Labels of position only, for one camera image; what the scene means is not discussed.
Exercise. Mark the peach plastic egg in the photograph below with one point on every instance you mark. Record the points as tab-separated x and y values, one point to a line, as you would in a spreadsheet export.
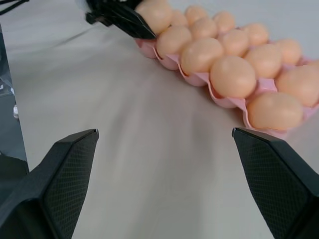
300	85
155	16
274	110
264	61
174	39
202	54
224	21
257	33
233	76
204	27
195	13
180	18
235	42
289	49

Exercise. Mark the white shoe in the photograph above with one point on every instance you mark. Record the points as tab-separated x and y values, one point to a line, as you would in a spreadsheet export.
16	112

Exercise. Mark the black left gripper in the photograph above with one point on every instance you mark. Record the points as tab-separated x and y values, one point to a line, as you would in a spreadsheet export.
109	8

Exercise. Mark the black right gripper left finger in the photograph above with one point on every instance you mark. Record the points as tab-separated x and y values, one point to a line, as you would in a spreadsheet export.
49	189

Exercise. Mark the pink plastic egg tray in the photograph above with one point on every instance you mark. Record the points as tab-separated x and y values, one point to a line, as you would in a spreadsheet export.
228	100

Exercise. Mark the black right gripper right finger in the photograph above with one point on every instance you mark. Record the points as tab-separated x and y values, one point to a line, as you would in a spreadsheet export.
281	184

